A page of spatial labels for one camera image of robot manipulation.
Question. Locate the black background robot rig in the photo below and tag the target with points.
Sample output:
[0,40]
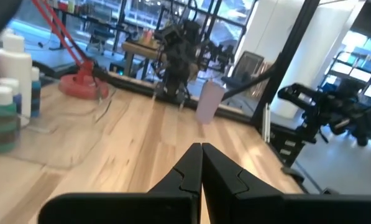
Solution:
[328,105]

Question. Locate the small navy paint bottle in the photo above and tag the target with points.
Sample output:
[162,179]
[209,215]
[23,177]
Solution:
[9,83]

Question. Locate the large white paint bottle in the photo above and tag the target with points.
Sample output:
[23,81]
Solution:
[14,71]

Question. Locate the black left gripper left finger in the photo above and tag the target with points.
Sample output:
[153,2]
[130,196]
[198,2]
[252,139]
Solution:
[126,208]

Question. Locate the red desk lamp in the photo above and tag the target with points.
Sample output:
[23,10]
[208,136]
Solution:
[82,87]

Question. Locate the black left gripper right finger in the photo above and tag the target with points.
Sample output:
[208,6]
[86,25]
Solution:
[266,208]

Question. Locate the translucent purple plastic cup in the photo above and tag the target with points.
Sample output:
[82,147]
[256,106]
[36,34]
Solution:
[208,102]

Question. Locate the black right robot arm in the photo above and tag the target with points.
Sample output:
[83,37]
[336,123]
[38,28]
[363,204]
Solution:
[179,62]

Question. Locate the wooden background table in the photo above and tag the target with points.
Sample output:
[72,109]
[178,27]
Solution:
[141,49]

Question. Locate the small blue paint bottle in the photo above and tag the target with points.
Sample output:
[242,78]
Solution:
[35,93]

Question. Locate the clear plastic bin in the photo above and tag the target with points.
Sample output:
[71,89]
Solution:
[64,133]

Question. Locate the grey framed panel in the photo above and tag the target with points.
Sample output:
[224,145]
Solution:
[249,67]

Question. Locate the small green paint bottle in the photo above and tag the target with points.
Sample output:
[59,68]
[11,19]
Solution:
[0,124]

